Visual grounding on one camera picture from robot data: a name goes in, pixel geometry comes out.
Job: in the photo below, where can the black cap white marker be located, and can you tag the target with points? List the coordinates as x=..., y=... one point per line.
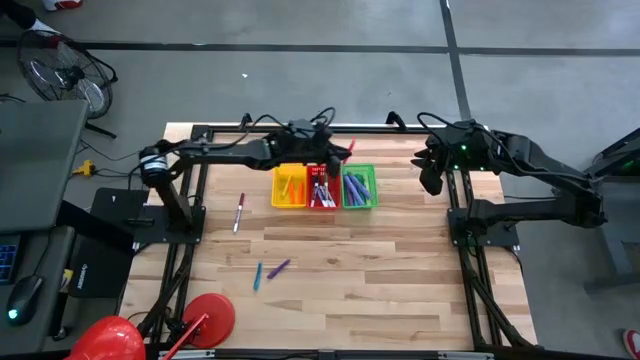
x=325, y=186

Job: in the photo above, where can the teal slim highlighter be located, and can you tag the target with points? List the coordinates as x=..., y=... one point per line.
x=258, y=276

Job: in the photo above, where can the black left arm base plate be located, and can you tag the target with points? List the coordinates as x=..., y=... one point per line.
x=115, y=210

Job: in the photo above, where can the grey desk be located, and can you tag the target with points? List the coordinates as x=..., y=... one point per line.
x=40, y=160

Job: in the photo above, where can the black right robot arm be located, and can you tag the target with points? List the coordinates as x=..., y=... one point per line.
x=550, y=170

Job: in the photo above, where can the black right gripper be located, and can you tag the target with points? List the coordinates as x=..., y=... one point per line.
x=460, y=150

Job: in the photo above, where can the red plastic basket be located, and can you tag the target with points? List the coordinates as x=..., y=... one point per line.
x=310, y=167

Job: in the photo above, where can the yellow plug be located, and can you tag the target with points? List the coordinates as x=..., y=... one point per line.
x=85, y=168

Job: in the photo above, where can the black aluminium table frame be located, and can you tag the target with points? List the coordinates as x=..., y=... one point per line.
x=380, y=129

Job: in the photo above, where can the person's shoe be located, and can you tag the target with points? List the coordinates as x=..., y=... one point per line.
x=62, y=4
x=632, y=344

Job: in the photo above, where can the person's leg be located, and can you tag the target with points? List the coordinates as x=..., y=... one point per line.
x=20, y=17

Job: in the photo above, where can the silver aluminium rail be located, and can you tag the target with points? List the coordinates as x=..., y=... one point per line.
x=200, y=354

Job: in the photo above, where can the black computer mouse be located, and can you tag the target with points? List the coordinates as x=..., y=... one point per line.
x=24, y=300

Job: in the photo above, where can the black power box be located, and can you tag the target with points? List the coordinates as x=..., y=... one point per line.
x=100, y=270

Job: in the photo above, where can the purple slim highlighter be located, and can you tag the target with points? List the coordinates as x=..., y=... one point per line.
x=278, y=269

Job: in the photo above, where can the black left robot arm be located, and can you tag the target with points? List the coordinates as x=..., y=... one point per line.
x=225, y=150

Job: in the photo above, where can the dark red cap marker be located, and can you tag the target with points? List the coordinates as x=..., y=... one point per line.
x=239, y=215

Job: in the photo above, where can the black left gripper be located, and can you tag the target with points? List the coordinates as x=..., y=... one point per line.
x=300, y=145

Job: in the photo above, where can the dark metal stand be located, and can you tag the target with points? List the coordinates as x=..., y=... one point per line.
x=615, y=225

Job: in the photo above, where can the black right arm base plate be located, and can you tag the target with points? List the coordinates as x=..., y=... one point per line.
x=505, y=238

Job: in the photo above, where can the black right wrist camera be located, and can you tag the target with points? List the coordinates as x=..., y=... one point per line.
x=461, y=127

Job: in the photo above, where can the black keyboard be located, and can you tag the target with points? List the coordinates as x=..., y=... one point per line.
x=7, y=260

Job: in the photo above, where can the red cap white marker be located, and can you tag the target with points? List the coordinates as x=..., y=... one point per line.
x=331, y=198

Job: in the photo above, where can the yellow plastic basket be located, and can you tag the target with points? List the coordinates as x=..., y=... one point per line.
x=277, y=200

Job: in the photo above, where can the green plastic basket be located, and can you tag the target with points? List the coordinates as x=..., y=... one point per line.
x=374, y=206

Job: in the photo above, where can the black floor fan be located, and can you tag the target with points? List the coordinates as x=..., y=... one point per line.
x=65, y=75

